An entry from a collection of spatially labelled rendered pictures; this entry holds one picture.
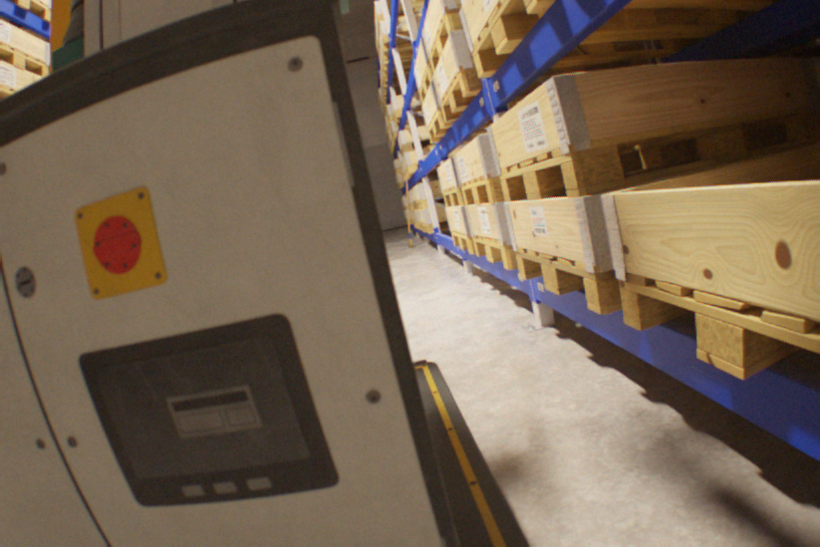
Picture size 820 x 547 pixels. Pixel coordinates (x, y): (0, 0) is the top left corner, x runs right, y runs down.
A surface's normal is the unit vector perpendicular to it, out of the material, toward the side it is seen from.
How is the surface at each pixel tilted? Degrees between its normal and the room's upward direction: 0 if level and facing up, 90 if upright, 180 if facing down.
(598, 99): 90
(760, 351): 90
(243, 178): 90
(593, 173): 90
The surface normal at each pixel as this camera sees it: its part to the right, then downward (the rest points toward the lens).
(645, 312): 0.06, 0.06
